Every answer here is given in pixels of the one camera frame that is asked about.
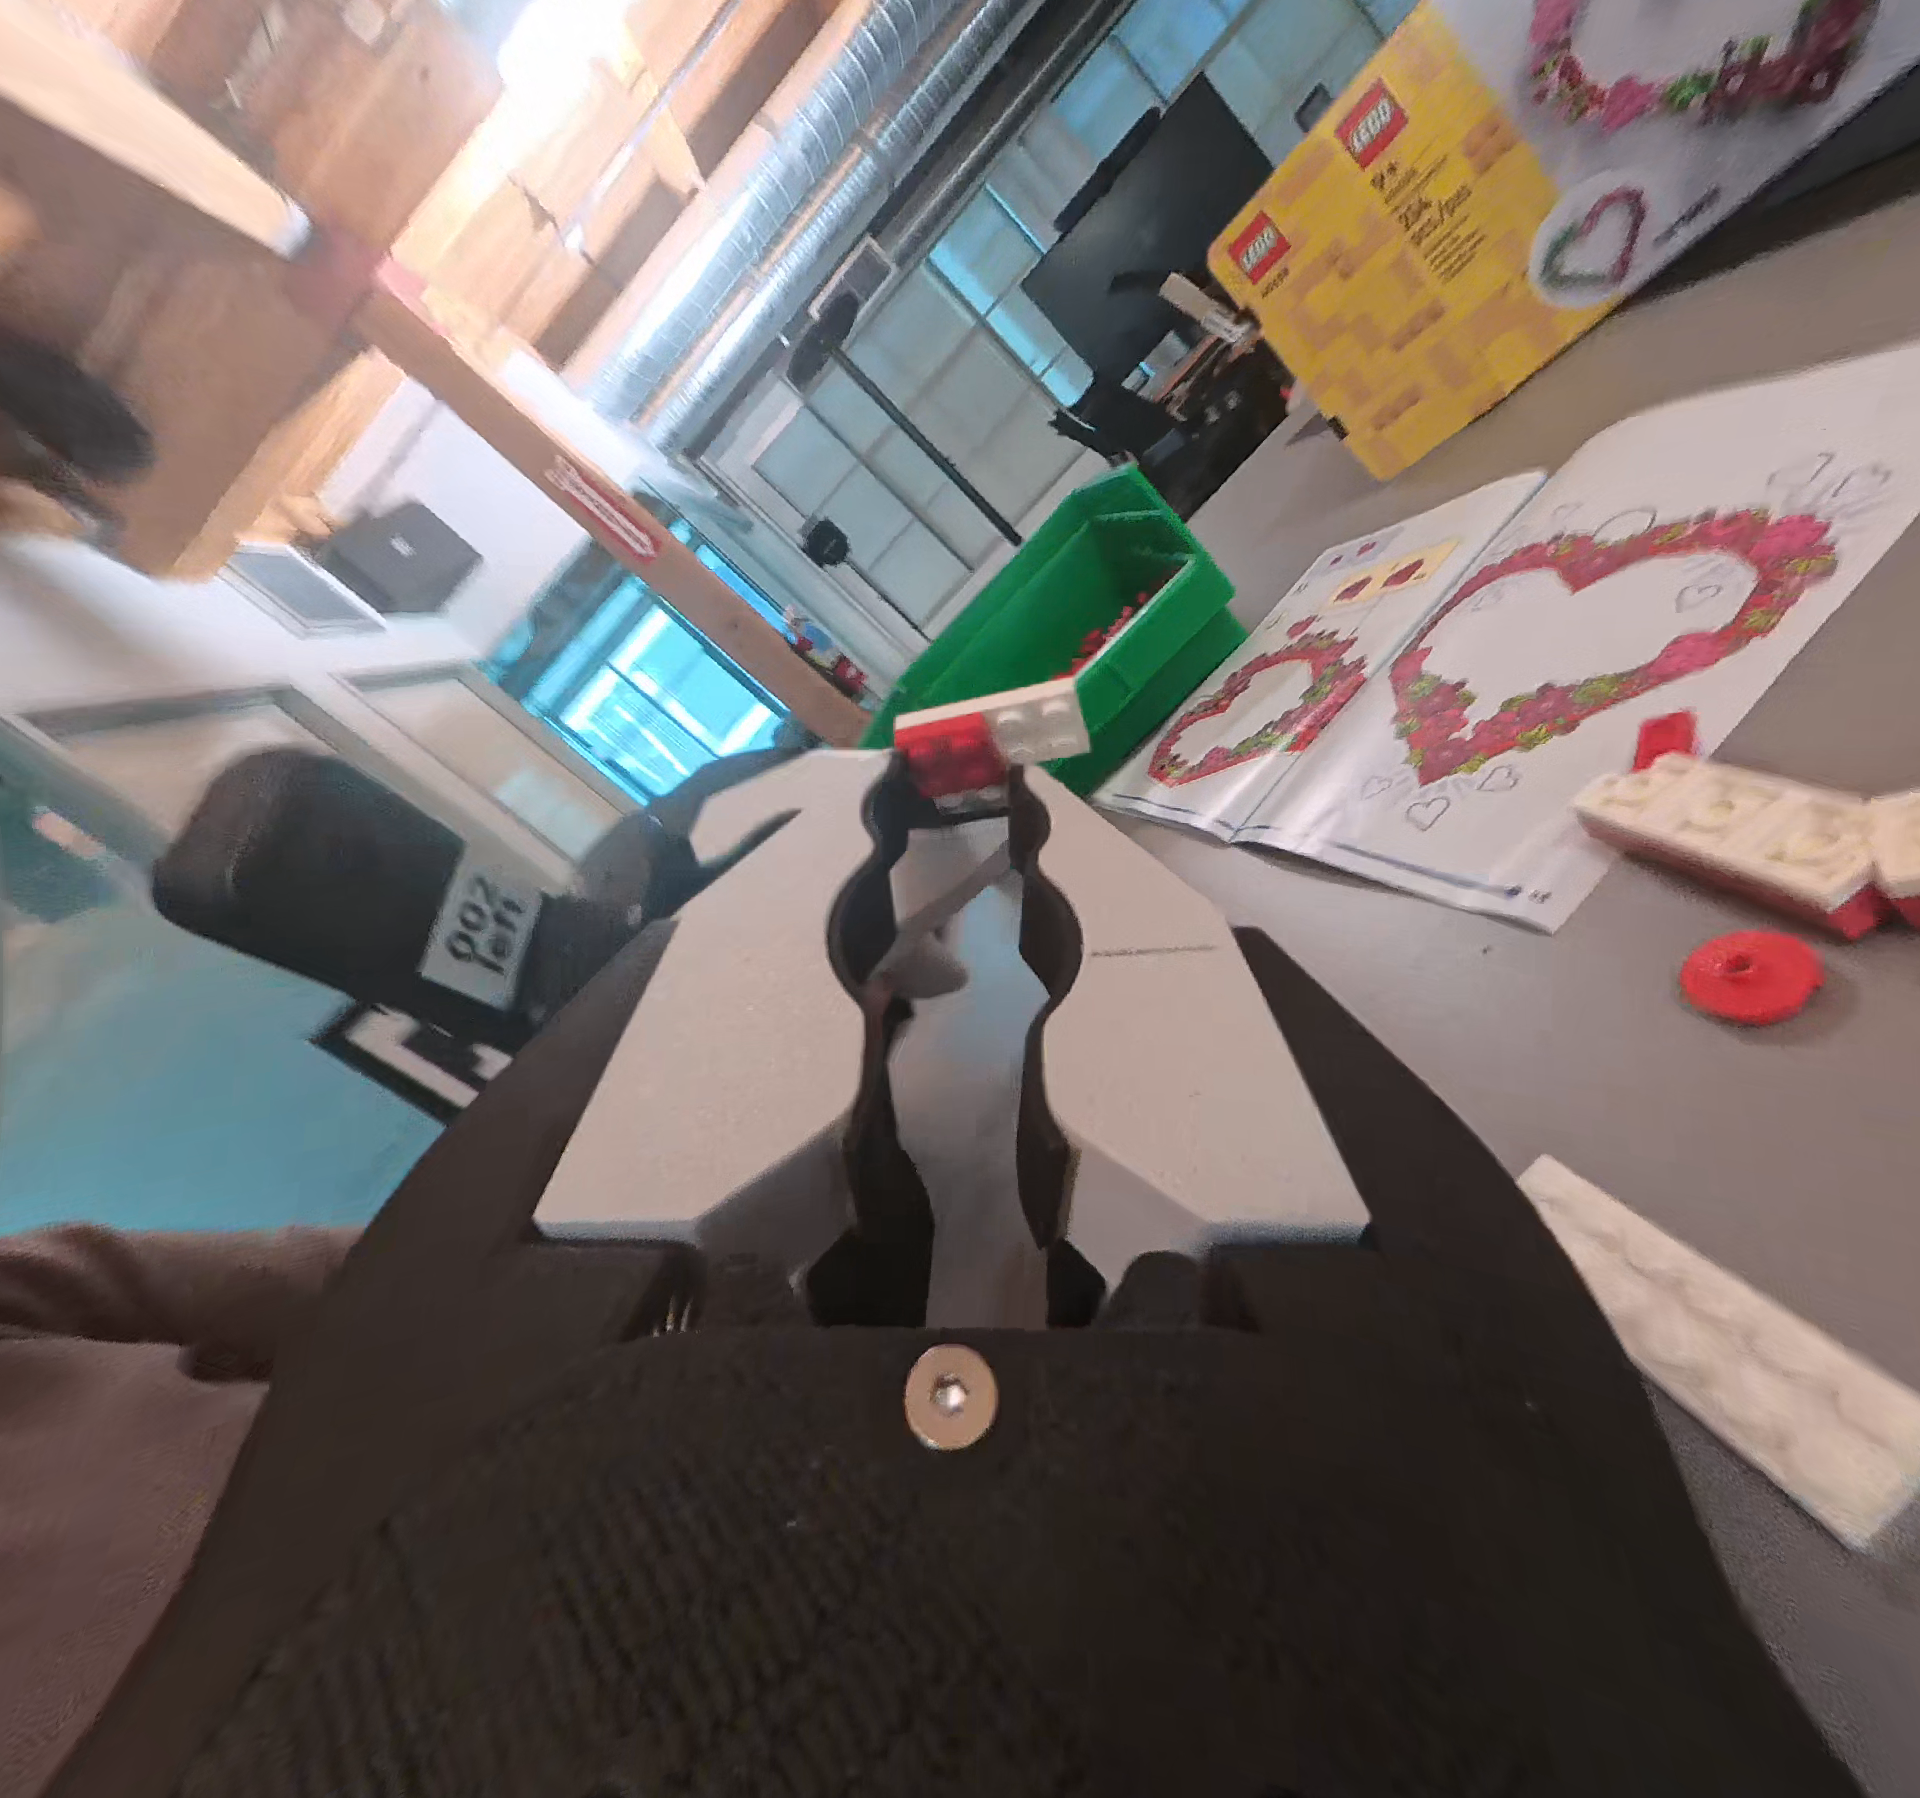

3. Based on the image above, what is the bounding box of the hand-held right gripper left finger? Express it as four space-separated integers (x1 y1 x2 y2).
533 750 938 1325

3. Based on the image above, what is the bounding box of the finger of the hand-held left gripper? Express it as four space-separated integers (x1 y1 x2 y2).
864 846 1016 1003

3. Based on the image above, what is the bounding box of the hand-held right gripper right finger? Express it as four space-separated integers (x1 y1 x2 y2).
1011 762 1378 1325

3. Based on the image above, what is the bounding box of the white and red lego corner assembly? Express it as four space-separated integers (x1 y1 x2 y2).
893 679 1091 812

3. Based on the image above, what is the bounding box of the red round lego plate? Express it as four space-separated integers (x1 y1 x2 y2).
1679 931 1826 1029

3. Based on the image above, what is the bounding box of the pile of red lego pieces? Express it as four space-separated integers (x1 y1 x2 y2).
1041 576 1196 675

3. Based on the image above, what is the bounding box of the curved white and red lego assembly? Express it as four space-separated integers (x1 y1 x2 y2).
1576 711 1920 941

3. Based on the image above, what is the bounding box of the long white lego plate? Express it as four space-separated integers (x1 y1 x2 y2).
1516 1156 1920 1552

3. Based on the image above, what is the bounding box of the yellow lego set box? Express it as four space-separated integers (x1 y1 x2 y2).
1207 0 1920 483

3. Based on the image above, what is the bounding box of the green plastic bin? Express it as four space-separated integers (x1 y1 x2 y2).
858 465 1251 794

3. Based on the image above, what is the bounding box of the heart print instruction booklet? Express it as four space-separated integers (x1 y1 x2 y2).
1094 343 1920 934

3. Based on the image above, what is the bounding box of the black monitor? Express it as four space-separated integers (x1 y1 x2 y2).
1021 73 1279 396

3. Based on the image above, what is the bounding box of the black wall box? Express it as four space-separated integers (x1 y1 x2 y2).
323 504 484 616

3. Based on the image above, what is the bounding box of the silver ventilation duct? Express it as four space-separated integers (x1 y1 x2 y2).
593 0 1248 425

